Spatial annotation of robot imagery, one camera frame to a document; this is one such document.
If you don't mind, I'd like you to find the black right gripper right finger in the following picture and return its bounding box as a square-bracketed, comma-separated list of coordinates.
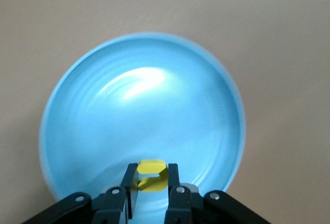
[164, 163, 271, 224]

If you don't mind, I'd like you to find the yellow letter u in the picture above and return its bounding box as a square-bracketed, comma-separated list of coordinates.
[136, 158, 169, 193]

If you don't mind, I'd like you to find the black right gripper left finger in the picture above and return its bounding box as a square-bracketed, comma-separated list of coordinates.
[24, 163, 140, 224]

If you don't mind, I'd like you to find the blue plate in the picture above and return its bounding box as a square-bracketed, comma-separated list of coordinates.
[40, 31, 247, 218]

